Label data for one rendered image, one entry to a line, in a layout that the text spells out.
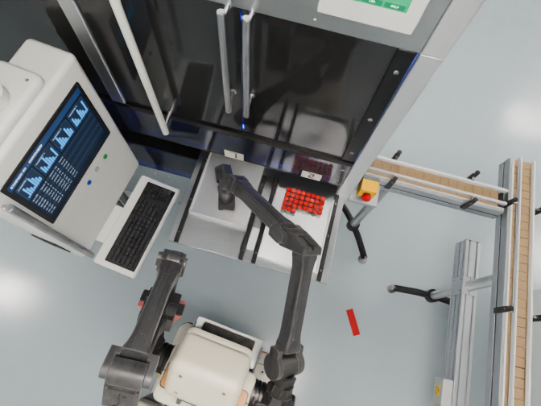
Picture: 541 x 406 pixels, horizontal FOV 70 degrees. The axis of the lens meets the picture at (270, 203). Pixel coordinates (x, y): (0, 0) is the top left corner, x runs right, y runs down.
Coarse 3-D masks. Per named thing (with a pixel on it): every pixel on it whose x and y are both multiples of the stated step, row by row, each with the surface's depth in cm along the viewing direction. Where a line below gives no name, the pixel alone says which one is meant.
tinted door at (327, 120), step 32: (256, 32) 98; (288, 32) 96; (320, 32) 93; (256, 64) 110; (288, 64) 106; (320, 64) 103; (352, 64) 100; (384, 64) 97; (256, 96) 124; (288, 96) 119; (320, 96) 115; (352, 96) 111; (256, 128) 142; (288, 128) 136; (320, 128) 131; (352, 128) 126
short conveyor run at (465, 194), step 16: (384, 160) 175; (384, 176) 175; (400, 176) 172; (416, 176) 176; (432, 176) 177; (448, 176) 174; (400, 192) 180; (416, 192) 176; (432, 192) 174; (448, 192) 175; (464, 192) 171; (480, 192) 176; (496, 192) 176; (464, 208) 176; (480, 208) 174; (496, 208) 173
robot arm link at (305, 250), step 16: (288, 240) 114; (304, 240) 114; (304, 256) 110; (304, 272) 112; (288, 288) 115; (304, 288) 113; (288, 304) 114; (304, 304) 114; (288, 320) 114; (288, 336) 114; (272, 352) 114; (288, 352) 114; (272, 368) 114
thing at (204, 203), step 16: (208, 160) 176; (224, 160) 179; (240, 160) 179; (208, 176) 176; (256, 176) 177; (208, 192) 173; (192, 208) 170; (208, 208) 171; (240, 208) 172; (240, 224) 166
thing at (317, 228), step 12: (276, 192) 172; (276, 204) 173; (324, 204) 174; (288, 216) 171; (300, 216) 172; (324, 216) 172; (312, 228) 170; (324, 228) 171; (264, 240) 167; (324, 240) 165; (264, 252) 165; (276, 252) 166; (288, 252) 166; (288, 264) 161
